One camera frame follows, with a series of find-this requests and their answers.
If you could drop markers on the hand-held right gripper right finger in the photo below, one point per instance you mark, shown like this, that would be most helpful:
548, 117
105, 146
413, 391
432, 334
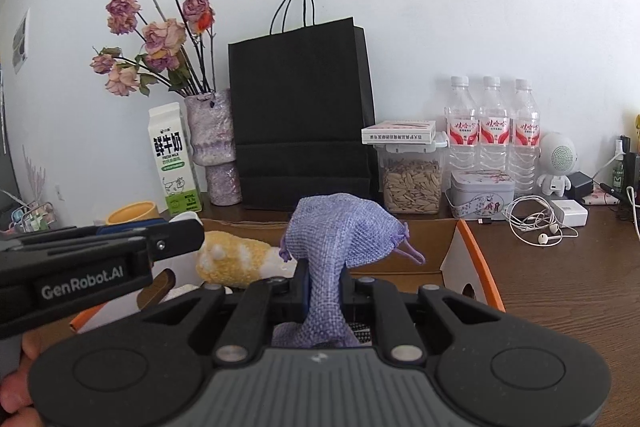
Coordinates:
352, 302

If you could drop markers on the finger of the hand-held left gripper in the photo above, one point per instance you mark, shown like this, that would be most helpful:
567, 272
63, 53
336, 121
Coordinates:
175, 242
132, 226

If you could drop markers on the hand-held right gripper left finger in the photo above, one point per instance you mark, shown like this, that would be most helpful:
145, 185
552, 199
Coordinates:
301, 292

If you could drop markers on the yellow white plush toy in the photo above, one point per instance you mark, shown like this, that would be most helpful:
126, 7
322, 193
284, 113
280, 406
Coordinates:
230, 262

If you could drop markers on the purple woven pouch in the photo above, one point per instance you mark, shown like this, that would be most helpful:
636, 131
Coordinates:
340, 232

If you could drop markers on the red cardboard box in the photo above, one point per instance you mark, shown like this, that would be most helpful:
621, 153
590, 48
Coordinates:
460, 257

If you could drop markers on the person's left hand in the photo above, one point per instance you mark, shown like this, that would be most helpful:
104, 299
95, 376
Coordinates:
15, 392

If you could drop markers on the yellow mug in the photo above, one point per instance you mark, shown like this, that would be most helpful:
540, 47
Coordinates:
132, 212

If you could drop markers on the white milk carton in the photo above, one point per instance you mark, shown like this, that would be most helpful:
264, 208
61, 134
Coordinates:
172, 157

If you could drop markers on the pale purple dried sprigs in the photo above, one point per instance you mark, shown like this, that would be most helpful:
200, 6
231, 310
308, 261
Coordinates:
35, 177

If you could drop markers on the purple mottled vase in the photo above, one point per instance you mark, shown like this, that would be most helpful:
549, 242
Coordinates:
212, 132

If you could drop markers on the clear container of seeds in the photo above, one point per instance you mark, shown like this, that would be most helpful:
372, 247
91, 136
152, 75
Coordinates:
412, 182

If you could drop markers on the floral tin box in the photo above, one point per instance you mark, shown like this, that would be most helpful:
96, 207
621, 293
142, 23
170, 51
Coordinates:
480, 197

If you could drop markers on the flat white box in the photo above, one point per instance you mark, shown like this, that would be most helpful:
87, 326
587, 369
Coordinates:
397, 132

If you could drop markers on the black paper bag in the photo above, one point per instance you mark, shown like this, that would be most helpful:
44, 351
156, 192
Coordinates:
300, 107

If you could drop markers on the dried pink roses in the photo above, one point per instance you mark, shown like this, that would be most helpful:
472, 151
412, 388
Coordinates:
160, 37

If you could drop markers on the white earphones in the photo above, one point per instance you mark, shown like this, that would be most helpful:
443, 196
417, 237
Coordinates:
542, 238

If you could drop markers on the white charger block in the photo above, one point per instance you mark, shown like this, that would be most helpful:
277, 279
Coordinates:
569, 213

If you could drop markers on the white robot-shaped speaker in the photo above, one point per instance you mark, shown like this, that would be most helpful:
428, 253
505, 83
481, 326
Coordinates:
557, 157

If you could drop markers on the black power adapter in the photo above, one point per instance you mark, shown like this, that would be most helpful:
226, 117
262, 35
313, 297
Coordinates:
580, 186

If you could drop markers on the black pen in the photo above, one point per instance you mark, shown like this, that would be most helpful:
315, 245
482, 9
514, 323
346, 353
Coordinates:
612, 191

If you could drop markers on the white wall socket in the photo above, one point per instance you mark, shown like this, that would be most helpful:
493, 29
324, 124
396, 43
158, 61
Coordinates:
59, 193

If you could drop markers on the wall notice sheet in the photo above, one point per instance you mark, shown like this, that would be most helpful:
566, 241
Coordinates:
21, 42

